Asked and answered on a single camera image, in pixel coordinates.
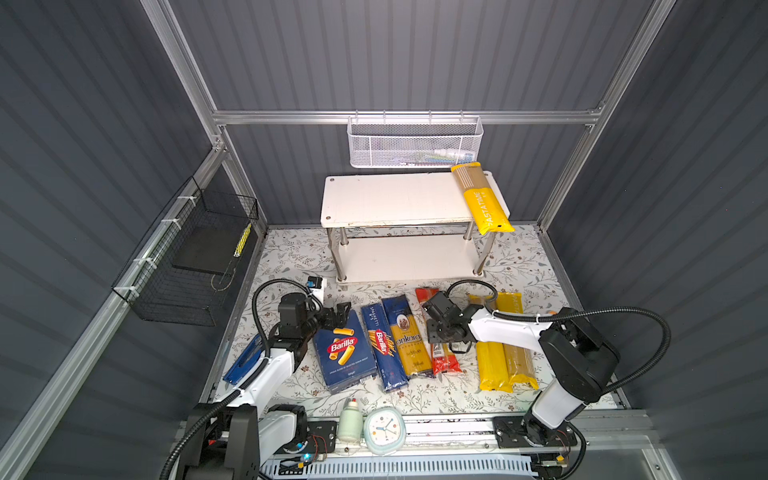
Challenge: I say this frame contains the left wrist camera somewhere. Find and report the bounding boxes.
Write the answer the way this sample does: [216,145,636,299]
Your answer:
[306,276,327,304]

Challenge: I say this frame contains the yellow spaghetti bag right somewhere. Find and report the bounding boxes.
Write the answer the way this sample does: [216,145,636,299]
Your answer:
[497,293,539,393]

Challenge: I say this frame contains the white wire wall basket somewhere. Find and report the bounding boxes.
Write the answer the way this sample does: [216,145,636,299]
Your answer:
[346,116,484,169]

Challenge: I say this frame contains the small pale green bottle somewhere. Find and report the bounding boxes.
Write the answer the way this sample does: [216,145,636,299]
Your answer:
[337,398,364,443]

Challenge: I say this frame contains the blue yellow spaghetti bag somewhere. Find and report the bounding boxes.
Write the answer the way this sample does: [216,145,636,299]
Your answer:
[382,295,433,378]

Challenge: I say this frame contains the blue Barilla spaghetti box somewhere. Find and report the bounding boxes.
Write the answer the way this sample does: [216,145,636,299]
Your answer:
[361,303,408,392]

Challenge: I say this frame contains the blue flat box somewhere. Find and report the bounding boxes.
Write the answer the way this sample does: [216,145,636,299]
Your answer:
[223,335,264,385]

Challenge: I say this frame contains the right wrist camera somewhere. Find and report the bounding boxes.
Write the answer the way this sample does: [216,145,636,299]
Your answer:
[423,291,462,324]

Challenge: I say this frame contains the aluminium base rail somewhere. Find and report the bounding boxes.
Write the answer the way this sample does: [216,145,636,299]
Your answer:
[263,410,655,463]

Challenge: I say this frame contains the yellow pasta bag tan window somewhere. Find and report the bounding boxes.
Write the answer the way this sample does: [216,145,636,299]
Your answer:
[451,162,515,235]

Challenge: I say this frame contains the blue Barilla rigatoni box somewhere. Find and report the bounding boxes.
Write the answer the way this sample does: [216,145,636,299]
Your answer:
[314,310,377,394]

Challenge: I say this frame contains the white ribbed vent strip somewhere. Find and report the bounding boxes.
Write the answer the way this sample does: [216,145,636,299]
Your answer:
[262,454,539,479]

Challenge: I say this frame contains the red yellow spaghetti bag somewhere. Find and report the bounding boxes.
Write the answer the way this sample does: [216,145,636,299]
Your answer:
[415,288,462,376]

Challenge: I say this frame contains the yellow spaghetti bag left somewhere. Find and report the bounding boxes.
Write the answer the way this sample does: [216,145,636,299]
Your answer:
[476,293,523,393]

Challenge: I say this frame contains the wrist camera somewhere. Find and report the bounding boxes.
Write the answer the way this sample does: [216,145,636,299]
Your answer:
[423,291,462,324]
[306,276,327,304]

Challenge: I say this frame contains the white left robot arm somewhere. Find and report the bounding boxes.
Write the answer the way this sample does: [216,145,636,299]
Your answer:
[159,276,351,479]

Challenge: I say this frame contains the white two-tier metal shelf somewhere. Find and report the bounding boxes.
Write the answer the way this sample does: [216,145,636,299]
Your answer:
[321,172,497,283]

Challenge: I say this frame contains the mint green alarm clock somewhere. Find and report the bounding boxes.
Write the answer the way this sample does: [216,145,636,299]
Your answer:
[363,407,407,455]

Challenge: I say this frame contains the black wire side basket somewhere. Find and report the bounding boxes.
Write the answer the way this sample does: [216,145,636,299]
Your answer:
[113,180,260,327]

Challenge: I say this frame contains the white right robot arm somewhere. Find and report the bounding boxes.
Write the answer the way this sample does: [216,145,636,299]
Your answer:
[423,279,672,446]

